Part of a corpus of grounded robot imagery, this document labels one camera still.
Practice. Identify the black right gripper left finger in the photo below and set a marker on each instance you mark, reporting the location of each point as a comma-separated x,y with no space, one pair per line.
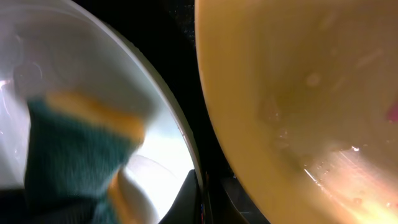
186,208

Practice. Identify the yellow plate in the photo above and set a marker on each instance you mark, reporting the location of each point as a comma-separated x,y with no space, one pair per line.
302,95

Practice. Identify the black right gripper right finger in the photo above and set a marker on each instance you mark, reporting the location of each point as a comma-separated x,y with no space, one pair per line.
228,203

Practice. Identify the black round tray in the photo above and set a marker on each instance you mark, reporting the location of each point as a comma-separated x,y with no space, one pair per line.
164,31

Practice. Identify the mint green plate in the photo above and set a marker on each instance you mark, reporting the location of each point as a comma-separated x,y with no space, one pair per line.
73,53

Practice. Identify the green yellow sponge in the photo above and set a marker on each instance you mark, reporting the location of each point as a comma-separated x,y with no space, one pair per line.
77,146

